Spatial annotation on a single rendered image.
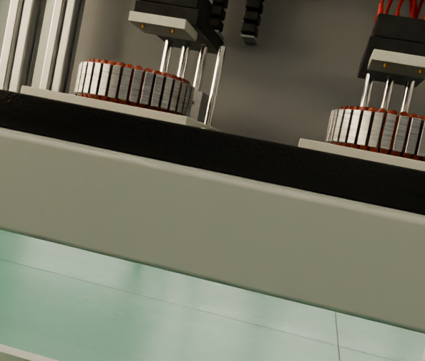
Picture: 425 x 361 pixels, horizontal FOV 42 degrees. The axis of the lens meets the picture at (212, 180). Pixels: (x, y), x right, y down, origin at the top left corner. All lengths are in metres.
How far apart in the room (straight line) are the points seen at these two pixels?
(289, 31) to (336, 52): 0.07
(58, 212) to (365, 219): 0.15
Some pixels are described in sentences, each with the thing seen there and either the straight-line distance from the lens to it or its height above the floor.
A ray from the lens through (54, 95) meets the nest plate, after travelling 0.50.
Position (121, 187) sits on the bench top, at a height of 0.73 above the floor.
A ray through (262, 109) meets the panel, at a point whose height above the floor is 0.83.
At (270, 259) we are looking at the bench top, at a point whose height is 0.72.
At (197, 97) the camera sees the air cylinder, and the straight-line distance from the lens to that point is 0.66.
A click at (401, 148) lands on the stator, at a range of 0.46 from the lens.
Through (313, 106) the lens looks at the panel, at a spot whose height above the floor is 0.84.
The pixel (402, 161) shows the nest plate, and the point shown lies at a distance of 0.45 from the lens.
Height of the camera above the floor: 0.76
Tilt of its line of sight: 3 degrees down
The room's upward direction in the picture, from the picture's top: 11 degrees clockwise
